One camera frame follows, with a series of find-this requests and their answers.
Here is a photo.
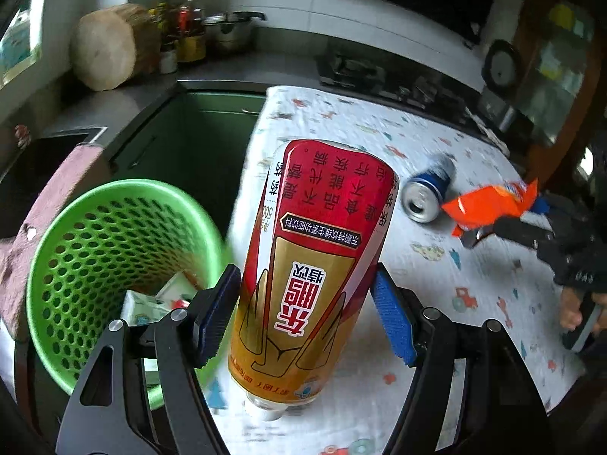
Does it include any blue soda can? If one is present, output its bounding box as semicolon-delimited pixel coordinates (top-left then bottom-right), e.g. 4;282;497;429
402;154;457;223

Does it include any green kitchen cabinet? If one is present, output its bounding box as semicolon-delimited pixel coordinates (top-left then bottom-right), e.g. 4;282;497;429
107;89;267;228

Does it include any green plastic basket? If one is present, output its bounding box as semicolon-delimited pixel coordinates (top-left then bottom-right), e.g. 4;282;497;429
26;179;226;411

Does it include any orange snack packet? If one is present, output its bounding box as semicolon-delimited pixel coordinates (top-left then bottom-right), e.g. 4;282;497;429
441;179;539;238

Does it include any round black dial scale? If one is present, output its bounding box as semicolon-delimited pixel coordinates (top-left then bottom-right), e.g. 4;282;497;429
481;40;522;96

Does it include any steel pot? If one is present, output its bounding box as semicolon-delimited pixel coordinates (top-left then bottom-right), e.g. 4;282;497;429
205;11;267;55

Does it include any printed white cloth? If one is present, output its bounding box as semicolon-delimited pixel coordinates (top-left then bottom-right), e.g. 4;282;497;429
204;86;586;455

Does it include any wooden glass cabinet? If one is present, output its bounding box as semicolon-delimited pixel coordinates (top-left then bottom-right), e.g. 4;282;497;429
514;0;607;188

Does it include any round wooden chopping block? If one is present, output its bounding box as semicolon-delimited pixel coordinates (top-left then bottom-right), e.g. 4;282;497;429
71;4;162;92

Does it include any pink cloth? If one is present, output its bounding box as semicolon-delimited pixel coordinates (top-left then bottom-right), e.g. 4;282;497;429
0;144;112;342

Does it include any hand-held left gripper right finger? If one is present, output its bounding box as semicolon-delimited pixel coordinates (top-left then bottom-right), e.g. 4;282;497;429
372;265;553;455

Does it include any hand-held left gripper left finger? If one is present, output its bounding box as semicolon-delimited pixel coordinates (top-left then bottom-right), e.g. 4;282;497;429
56;264;242;455

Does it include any red gold drink bottle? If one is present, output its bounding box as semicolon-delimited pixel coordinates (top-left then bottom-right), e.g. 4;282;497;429
228;139;400;422

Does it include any person's right hand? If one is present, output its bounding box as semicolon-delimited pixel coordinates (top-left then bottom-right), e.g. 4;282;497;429
560;288;607;335

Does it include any dark sauce bottle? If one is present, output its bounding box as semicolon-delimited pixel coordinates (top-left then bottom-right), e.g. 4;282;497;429
149;2;178;53

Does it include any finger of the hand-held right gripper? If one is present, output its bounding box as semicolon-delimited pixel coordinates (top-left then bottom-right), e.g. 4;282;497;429
519;193;555;218
462;217;557;252

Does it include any dark oil bottle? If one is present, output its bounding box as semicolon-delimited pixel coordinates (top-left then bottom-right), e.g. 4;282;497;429
177;0;208;64

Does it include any black gas stove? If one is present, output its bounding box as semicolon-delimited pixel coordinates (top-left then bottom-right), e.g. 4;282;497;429
317;50;480;119

